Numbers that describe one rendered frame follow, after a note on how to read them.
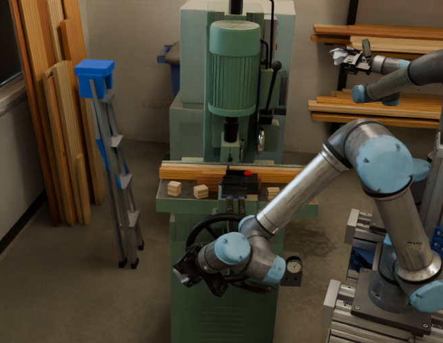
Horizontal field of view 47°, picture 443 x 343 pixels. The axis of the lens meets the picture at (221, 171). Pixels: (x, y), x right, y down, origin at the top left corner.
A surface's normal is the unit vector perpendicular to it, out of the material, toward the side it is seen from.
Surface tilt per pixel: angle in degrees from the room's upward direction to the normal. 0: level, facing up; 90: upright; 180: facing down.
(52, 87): 87
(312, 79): 90
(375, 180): 83
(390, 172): 83
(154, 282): 0
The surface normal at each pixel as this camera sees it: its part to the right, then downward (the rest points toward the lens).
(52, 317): 0.03, -0.89
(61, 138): 0.99, 0.04
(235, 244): 0.44, -0.36
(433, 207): -0.36, 0.41
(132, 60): -0.11, 0.45
